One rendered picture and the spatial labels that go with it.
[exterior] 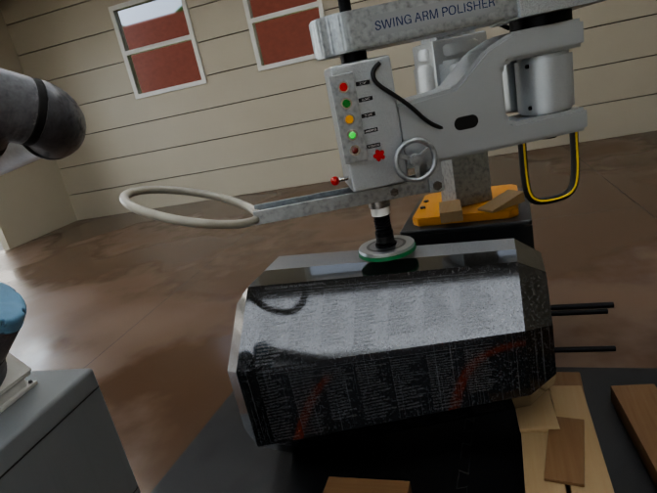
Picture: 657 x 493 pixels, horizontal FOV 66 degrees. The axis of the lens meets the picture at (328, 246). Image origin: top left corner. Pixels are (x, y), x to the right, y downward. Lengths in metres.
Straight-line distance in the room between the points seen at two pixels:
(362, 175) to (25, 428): 1.19
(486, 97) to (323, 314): 0.93
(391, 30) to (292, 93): 6.52
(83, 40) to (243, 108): 2.95
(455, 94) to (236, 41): 6.90
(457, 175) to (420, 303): 0.95
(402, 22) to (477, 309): 0.95
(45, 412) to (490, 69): 1.65
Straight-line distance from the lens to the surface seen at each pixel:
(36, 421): 1.49
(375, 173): 1.74
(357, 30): 1.72
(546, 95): 1.95
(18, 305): 1.41
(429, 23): 1.77
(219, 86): 8.64
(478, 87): 1.83
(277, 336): 1.85
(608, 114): 8.17
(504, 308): 1.71
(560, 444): 1.93
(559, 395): 2.16
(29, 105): 0.97
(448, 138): 1.80
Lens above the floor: 1.47
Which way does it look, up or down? 17 degrees down
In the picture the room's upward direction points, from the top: 12 degrees counter-clockwise
